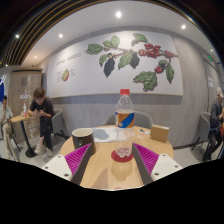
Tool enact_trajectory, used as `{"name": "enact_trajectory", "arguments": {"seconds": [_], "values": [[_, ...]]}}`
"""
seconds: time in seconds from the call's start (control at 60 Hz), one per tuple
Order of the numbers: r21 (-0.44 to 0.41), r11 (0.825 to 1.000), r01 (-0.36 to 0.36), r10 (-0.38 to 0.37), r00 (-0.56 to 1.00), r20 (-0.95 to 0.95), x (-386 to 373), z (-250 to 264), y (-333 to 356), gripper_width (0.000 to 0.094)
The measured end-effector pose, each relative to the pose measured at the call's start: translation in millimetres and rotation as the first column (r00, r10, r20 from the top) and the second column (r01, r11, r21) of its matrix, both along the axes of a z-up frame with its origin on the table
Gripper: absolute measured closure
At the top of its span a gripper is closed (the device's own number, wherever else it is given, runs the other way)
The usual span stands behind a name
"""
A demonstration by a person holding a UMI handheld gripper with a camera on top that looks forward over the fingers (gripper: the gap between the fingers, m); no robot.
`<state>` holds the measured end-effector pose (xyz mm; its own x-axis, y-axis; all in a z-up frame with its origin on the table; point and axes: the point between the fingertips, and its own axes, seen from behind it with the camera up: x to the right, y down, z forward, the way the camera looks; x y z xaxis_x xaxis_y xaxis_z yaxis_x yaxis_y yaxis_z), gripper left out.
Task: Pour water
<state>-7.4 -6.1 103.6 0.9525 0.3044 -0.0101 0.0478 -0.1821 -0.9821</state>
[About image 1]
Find white laptop with grey sticker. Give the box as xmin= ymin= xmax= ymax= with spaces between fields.
xmin=91 ymin=126 xmax=118 ymax=144

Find dark brown mug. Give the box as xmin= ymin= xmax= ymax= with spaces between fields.
xmin=71 ymin=127 xmax=97 ymax=156

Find person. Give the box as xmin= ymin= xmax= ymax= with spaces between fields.
xmin=202 ymin=86 xmax=224 ymax=163
xmin=0 ymin=94 xmax=18 ymax=160
xmin=28 ymin=87 xmax=57 ymax=158

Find small cardboard box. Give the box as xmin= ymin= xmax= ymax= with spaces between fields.
xmin=149 ymin=124 xmax=170 ymax=143

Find clear red-capped drink bottle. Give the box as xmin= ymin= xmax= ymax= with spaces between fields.
xmin=114 ymin=88 xmax=136 ymax=159

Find flat round red coaster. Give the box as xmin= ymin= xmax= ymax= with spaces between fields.
xmin=110 ymin=149 xmax=134 ymax=164

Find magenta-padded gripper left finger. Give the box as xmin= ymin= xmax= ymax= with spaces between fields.
xmin=41 ymin=142 xmax=94 ymax=186

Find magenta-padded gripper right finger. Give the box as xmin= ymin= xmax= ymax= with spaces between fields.
xmin=131 ymin=142 xmax=184 ymax=186

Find small round wooden table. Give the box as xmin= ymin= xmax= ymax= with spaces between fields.
xmin=9 ymin=114 xmax=38 ymax=158

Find round ceiling lights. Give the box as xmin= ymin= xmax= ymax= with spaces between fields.
xmin=13 ymin=10 xmax=214 ymax=54

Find coffee plant wall mural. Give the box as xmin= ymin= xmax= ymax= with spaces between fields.
xmin=45 ymin=30 xmax=184 ymax=99

